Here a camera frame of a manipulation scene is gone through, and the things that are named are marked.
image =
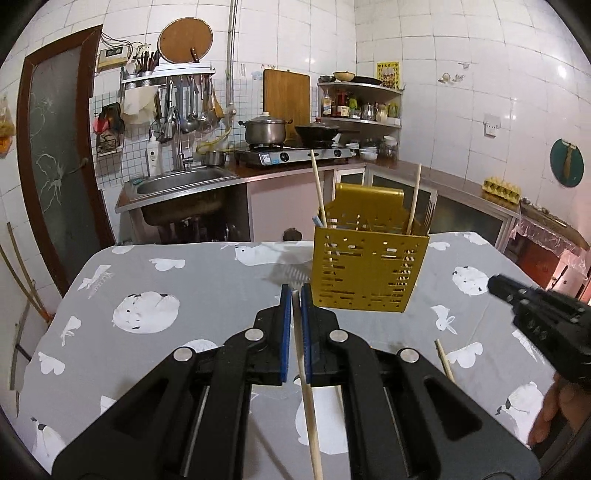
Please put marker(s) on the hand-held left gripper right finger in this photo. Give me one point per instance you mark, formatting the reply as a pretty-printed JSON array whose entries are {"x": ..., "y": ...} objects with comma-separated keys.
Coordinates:
[{"x": 383, "y": 406}]

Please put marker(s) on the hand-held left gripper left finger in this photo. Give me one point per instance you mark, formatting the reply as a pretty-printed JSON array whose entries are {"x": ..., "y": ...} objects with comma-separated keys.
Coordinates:
[{"x": 217, "y": 406}]

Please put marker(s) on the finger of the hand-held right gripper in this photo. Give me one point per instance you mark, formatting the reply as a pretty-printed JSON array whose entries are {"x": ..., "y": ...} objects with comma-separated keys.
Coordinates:
[{"x": 508, "y": 286}]

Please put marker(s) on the wooden chopstick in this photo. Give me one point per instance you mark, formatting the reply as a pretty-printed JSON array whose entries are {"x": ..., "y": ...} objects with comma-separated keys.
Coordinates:
[
  {"x": 414, "y": 198},
  {"x": 317, "y": 189},
  {"x": 444, "y": 360},
  {"x": 310, "y": 415}
]

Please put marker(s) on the yellow slotted utensil holder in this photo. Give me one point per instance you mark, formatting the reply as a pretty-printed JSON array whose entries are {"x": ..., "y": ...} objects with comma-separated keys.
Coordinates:
[{"x": 369, "y": 277}]

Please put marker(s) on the person's right hand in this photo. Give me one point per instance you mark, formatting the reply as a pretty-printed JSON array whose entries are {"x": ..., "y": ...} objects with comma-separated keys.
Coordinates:
[{"x": 551, "y": 410}]

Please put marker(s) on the kitchen counter cabinets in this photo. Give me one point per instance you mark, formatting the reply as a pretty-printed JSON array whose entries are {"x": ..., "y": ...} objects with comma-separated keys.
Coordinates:
[{"x": 466, "y": 217}]

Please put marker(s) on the yellow egg carton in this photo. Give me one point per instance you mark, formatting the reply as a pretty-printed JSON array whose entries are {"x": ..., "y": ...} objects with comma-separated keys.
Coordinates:
[{"x": 501, "y": 187}]

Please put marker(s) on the grey printed tablecloth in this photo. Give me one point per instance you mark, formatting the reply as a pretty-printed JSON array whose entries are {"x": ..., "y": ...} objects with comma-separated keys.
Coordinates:
[{"x": 184, "y": 295}]

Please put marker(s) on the glass jar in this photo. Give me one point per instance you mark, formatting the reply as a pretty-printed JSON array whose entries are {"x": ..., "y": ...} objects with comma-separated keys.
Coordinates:
[{"x": 388, "y": 151}]

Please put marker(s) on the stack of white bowls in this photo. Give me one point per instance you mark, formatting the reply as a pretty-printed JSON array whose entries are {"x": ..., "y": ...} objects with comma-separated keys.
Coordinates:
[{"x": 364, "y": 150}]

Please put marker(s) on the leaning wooden stick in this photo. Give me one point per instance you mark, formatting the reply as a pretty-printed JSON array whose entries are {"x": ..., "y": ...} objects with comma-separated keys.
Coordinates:
[
  {"x": 23, "y": 263},
  {"x": 27, "y": 295}
]

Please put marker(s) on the steel kitchen sink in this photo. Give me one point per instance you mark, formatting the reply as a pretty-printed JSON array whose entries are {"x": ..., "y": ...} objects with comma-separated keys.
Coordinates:
[{"x": 180, "y": 181}]

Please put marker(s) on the row of condiment bottles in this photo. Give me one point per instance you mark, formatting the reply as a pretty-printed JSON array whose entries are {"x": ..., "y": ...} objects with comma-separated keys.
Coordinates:
[{"x": 355, "y": 108}]

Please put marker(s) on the steel corner shelf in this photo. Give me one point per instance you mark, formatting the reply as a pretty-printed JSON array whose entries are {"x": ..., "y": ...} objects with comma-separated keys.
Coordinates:
[{"x": 369, "y": 85}]

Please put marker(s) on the black wok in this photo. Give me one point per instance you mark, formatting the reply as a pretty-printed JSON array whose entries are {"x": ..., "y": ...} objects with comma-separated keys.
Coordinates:
[{"x": 318, "y": 131}]

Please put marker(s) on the small steel saucepan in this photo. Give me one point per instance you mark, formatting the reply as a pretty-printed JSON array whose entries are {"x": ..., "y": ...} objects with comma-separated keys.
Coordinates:
[{"x": 214, "y": 158}]

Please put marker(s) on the steel gas stove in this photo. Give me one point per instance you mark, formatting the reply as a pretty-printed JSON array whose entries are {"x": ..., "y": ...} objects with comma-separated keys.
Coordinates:
[{"x": 295, "y": 156}]

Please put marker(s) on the white soap bottle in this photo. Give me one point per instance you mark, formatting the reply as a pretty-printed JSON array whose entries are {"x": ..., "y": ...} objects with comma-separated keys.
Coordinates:
[{"x": 153, "y": 159}]

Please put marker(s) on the steel faucet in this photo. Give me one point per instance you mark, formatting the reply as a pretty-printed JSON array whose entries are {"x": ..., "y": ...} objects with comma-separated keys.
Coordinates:
[{"x": 178, "y": 152}]

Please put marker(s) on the beige bowl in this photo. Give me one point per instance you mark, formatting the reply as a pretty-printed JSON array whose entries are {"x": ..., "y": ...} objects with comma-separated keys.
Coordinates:
[{"x": 343, "y": 76}]

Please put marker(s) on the steel cooking pot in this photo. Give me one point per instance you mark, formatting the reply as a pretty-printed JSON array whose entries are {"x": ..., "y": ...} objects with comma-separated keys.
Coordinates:
[{"x": 263, "y": 131}]

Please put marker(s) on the rectangular wooden cutting board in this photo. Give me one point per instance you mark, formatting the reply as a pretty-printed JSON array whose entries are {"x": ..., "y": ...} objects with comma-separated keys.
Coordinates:
[{"x": 286, "y": 99}]

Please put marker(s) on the brown frosted glass door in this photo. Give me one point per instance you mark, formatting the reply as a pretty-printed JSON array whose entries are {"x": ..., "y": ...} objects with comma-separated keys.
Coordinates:
[{"x": 60, "y": 161}]

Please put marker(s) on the row of hanging metal ladles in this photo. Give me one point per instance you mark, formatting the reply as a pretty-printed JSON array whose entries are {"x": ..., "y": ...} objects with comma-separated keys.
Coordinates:
[{"x": 191, "y": 110}]

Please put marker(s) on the red black hanging mitt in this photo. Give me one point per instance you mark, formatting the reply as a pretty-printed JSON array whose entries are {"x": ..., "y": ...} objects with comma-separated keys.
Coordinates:
[{"x": 108, "y": 124}]

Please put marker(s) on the white hanging cloth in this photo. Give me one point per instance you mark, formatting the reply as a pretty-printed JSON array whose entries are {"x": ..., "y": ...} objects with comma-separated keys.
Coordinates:
[{"x": 138, "y": 105}]

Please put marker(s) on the hanging orange plastic bag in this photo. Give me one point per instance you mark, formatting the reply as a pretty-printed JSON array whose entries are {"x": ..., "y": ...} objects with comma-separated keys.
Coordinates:
[{"x": 5, "y": 129}]

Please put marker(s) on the round wooden cutting board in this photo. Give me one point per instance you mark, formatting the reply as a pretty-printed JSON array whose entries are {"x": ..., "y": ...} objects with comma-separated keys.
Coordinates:
[{"x": 184, "y": 39}]

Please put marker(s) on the green round wall board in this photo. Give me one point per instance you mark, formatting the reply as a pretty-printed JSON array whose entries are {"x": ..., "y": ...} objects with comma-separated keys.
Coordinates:
[{"x": 556, "y": 161}]

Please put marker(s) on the white wall socket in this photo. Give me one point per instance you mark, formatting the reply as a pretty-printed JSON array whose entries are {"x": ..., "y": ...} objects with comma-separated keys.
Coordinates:
[{"x": 492, "y": 125}]

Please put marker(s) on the yellow wall poster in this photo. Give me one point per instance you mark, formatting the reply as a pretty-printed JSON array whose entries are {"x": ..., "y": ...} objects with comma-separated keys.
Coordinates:
[{"x": 388, "y": 75}]

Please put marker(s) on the steel wall utensil rack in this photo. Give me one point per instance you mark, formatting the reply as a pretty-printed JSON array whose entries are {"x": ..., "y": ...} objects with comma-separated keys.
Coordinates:
[{"x": 166, "y": 76}]

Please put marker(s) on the grey wall pipe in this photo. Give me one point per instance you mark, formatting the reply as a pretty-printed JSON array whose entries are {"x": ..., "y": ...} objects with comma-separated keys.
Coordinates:
[{"x": 232, "y": 55}]

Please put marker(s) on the white wall meter box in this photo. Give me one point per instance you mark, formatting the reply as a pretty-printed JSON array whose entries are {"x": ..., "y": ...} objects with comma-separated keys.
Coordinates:
[{"x": 111, "y": 56}]

